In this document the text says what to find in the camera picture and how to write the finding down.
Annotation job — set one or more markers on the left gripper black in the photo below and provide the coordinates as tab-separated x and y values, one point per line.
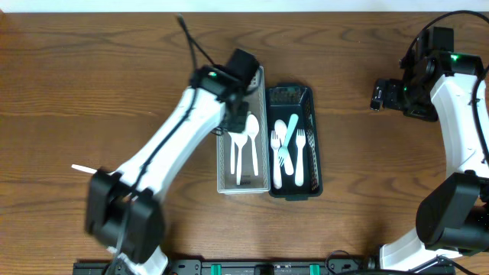
237	120

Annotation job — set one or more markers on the white plastic utensil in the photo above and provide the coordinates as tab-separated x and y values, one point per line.
83	169

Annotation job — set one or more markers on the black perforated plastic basket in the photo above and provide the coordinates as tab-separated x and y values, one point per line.
281	102

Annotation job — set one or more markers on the white plastic fork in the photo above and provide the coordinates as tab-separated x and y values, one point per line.
300	143
275	146
283	152

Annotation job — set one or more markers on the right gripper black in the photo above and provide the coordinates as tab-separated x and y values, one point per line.
384	95

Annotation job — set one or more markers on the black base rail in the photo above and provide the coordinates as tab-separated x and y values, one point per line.
335	265

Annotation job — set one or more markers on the white perforated plastic basket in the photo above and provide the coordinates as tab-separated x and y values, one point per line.
226	183

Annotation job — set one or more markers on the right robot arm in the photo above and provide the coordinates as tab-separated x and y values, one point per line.
440	85

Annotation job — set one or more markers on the white plastic spoon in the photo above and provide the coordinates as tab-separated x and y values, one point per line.
240	140
252	129
281	128
232	153

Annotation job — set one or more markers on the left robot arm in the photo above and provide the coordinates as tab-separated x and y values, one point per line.
123	209

